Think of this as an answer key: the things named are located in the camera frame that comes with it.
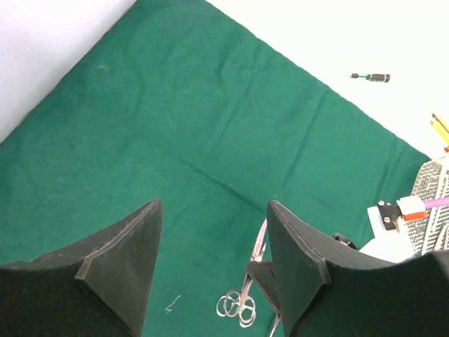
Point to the dark green surgical drape cloth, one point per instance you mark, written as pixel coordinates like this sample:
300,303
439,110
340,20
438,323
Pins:
179,102

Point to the metal mesh instrument tray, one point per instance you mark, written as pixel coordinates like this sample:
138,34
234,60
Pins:
431,233

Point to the steel scissors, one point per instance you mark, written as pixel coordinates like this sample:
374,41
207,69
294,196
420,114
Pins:
239,303

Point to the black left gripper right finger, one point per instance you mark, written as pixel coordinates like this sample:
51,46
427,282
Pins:
326,288

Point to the green black screwdriver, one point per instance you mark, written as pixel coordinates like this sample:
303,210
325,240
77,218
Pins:
382,78

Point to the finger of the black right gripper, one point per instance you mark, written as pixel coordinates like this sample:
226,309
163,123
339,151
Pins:
262,273

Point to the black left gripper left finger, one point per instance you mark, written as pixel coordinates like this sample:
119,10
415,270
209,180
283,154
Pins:
97,286

